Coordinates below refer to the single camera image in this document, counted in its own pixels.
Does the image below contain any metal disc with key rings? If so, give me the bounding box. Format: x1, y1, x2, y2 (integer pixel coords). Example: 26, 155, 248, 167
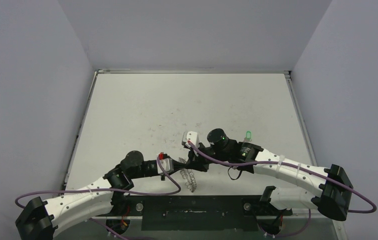
179, 168, 197, 193

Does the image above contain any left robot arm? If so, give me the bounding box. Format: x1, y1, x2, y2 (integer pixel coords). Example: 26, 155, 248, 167
15, 150, 186, 240

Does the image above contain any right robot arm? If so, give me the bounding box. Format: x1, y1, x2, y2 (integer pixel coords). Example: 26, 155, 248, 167
181, 128, 353, 221

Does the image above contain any key with green tag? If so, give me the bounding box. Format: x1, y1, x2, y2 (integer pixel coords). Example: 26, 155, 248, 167
245, 131, 252, 141

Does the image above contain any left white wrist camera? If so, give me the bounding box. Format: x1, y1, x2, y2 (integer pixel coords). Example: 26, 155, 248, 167
156, 152, 175, 175

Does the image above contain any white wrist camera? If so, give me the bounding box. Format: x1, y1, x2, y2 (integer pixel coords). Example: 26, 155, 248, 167
156, 152, 175, 175
181, 131, 200, 149

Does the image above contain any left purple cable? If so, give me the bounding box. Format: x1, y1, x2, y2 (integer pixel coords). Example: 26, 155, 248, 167
14, 155, 182, 240

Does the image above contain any purple cable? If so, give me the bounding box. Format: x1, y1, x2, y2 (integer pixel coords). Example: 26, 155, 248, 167
14, 155, 182, 240
187, 140, 378, 239

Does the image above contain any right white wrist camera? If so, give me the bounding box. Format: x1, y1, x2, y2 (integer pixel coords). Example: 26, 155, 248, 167
181, 131, 200, 149

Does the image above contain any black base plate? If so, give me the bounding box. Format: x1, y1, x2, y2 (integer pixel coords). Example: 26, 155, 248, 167
104, 195, 293, 231

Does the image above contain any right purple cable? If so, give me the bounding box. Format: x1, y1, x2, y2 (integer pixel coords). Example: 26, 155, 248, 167
187, 140, 378, 239

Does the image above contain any aluminium frame rail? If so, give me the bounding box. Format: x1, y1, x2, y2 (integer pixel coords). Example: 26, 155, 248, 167
45, 195, 345, 220

